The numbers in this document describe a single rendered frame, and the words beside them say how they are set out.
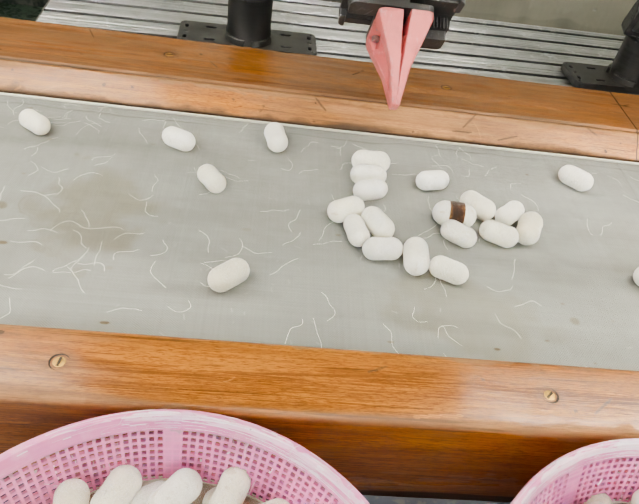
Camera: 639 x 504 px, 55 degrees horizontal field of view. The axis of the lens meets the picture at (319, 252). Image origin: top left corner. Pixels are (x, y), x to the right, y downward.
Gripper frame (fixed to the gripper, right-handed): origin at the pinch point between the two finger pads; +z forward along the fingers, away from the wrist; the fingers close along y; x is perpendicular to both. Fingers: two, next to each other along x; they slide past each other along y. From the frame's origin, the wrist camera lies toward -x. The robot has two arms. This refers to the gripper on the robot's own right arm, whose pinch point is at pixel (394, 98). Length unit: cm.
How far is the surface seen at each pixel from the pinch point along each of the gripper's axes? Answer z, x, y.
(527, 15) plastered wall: -114, 178, 91
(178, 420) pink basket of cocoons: 26.0, -15.0, -14.4
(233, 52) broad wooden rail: -9.1, 14.3, -15.1
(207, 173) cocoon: 7.8, 1.4, -15.6
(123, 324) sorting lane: 21.0, -7.4, -19.5
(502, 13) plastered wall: -113, 178, 81
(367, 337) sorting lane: 20.8, -7.0, -2.6
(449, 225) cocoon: 11.0, -1.0, 5.0
